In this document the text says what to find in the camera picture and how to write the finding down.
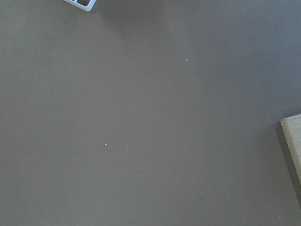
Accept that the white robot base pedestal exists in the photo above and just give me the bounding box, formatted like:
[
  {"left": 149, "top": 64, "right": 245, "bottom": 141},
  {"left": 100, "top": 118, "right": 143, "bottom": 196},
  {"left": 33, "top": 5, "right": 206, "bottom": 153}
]
[{"left": 64, "top": 0, "right": 96, "bottom": 12}]

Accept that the bamboo cutting board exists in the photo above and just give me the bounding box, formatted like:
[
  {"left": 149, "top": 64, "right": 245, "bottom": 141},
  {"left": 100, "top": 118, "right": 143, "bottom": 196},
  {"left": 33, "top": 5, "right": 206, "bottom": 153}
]
[{"left": 280, "top": 114, "right": 301, "bottom": 182}]

